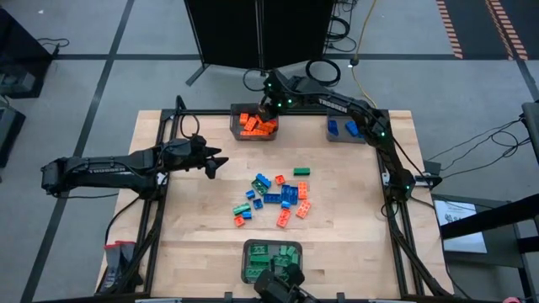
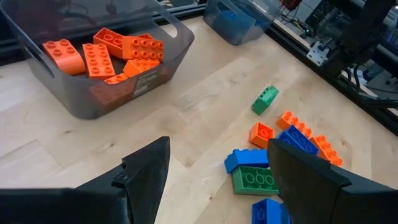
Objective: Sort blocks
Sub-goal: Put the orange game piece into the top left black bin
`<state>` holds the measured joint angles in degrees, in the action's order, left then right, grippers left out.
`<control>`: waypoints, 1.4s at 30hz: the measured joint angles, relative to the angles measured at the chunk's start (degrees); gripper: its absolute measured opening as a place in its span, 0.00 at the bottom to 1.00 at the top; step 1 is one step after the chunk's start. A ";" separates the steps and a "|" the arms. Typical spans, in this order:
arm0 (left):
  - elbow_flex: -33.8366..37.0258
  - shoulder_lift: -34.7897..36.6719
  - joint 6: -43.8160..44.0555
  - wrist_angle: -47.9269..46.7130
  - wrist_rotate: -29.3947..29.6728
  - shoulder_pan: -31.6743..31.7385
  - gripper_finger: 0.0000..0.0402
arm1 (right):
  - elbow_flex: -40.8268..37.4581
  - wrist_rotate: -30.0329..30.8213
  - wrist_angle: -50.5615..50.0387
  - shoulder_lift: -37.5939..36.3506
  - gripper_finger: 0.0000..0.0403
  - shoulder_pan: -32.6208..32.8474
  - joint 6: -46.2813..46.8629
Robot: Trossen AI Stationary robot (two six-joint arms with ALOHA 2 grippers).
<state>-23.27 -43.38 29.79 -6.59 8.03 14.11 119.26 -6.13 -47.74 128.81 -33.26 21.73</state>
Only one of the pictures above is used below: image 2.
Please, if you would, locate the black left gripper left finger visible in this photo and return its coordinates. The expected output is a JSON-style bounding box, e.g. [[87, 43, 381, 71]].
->
[[76, 136, 172, 224]]

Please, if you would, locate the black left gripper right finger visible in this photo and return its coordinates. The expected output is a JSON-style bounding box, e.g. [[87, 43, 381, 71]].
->
[[266, 138, 394, 224]]

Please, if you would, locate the orange 2x4 toy brick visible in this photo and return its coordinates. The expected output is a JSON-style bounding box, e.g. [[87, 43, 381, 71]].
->
[[275, 110, 313, 139], [92, 27, 125, 58], [310, 134, 345, 167], [82, 42, 116, 80], [121, 34, 165, 62], [123, 58, 161, 78]]

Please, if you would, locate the blue 2x4 toy brick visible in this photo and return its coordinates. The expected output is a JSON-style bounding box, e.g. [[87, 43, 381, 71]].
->
[[224, 148, 271, 174], [277, 124, 320, 156]]

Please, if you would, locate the blue 2x2 toy brick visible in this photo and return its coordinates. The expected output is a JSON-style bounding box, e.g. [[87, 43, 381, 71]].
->
[[251, 198, 292, 224]]

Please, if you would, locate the green 2x4 toy brick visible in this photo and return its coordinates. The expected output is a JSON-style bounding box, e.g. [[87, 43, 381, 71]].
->
[[251, 85, 280, 116], [231, 165, 280, 196]]

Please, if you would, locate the orange 2x2 toy brick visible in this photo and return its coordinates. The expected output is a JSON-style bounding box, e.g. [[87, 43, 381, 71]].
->
[[248, 121, 275, 149]]

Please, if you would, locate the translucent grey plastic bin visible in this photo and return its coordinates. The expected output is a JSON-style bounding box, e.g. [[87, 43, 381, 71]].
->
[[203, 0, 281, 47], [0, 0, 196, 121]]

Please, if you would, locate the white metal bracket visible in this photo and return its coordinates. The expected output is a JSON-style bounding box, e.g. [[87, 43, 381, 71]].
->
[[306, 40, 330, 67]]

